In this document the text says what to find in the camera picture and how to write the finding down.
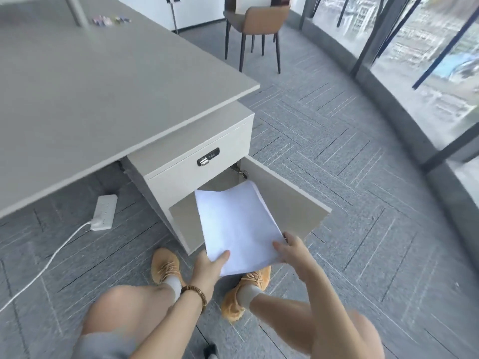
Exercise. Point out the black stand pole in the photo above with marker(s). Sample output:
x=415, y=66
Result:
x=173, y=13

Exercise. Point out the person's left forearm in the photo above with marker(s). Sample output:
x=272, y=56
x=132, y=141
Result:
x=176, y=325

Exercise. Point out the person's grey right sock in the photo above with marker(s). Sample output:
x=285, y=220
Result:
x=250, y=295

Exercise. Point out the grey shorts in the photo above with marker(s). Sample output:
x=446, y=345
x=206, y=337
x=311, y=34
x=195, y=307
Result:
x=103, y=345

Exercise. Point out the grey cabinet door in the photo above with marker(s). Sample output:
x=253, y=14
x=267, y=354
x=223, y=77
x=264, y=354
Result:
x=292, y=198

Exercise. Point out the person's tan right shoe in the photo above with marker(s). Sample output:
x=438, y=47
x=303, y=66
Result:
x=239, y=304

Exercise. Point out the person's left hand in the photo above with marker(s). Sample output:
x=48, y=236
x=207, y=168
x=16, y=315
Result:
x=202, y=272

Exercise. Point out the grey metal post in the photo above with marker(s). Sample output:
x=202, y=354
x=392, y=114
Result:
x=76, y=10

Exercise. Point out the person's leg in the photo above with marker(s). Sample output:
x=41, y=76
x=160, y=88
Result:
x=127, y=310
x=284, y=321

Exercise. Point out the white paper sheets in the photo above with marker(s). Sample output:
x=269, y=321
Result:
x=235, y=224

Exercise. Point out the glass window wall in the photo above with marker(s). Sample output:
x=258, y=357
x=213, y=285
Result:
x=419, y=52

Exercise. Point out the person's tan shoe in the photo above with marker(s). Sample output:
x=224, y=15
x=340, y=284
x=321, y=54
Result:
x=165, y=266
x=239, y=304

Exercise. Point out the person's right forearm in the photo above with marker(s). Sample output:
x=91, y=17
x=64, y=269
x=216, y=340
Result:
x=333, y=310

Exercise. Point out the metal door hinge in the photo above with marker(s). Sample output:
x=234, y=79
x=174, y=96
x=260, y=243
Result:
x=240, y=172

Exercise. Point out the person's grey left sock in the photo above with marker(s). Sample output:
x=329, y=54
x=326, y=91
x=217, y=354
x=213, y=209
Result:
x=173, y=287

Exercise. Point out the person's right leg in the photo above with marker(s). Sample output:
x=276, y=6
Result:
x=284, y=321

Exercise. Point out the person's left leg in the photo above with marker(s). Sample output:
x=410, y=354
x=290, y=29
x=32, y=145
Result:
x=127, y=310

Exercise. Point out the person's right thumb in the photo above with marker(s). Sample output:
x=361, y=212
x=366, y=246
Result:
x=280, y=248

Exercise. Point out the person's grey sock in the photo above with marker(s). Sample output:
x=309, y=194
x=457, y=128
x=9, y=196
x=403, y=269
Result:
x=250, y=295
x=173, y=287

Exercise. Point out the grey desk cabinet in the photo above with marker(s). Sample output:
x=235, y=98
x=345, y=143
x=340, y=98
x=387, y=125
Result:
x=187, y=160

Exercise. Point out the person's left thumb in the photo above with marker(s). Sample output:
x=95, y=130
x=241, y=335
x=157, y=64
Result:
x=220, y=258

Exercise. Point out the small black object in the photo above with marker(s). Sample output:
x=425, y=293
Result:
x=210, y=352

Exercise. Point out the person's right hand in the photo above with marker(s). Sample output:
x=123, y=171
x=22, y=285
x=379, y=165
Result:
x=297, y=256

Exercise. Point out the row of small coloured items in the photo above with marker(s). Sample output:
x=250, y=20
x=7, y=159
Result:
x=111, y=20

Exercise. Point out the white power strip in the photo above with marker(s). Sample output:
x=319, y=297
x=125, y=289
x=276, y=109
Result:
x=104, y=212

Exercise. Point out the brown chair with black legs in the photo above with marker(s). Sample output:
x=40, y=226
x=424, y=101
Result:
x=258, y=18

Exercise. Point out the person's tan left shoe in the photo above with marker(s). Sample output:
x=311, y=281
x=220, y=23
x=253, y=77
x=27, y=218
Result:
x=165, y=266

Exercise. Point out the black drawer lock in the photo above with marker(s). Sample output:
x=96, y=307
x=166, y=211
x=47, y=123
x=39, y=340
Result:
x=208, y=156

